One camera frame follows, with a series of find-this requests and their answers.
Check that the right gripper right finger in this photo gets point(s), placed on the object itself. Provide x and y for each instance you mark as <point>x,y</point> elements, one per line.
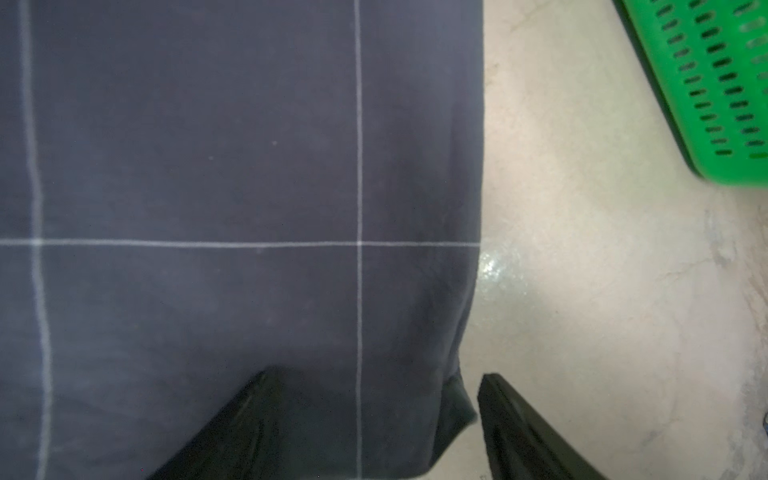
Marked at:
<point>520,443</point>

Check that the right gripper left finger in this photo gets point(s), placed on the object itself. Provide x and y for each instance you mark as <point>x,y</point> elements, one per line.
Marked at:
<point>239,442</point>

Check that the dark grey checked pillowcase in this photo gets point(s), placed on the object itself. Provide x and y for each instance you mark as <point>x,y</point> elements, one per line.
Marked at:
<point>193,192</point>

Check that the green plastic basket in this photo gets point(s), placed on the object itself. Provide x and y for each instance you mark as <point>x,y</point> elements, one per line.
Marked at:
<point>706,61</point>

